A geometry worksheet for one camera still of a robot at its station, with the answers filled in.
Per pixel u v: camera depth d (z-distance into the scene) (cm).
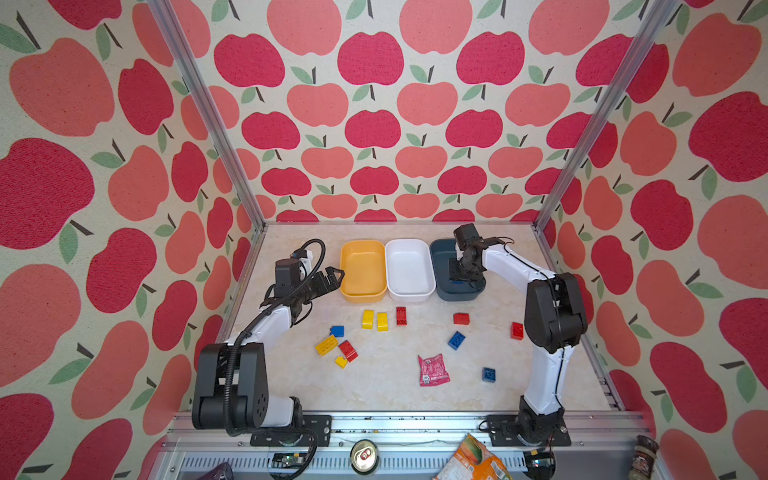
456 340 89
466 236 81
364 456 62
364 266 108
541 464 72
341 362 86
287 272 69
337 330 92
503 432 73
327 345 88
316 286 80
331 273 82
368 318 94
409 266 109
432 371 82
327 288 80
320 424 75
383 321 93
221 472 66
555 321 54
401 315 94
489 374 82
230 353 45
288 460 72
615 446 75
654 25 71
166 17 70
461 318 94
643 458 68
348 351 86
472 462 68
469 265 80
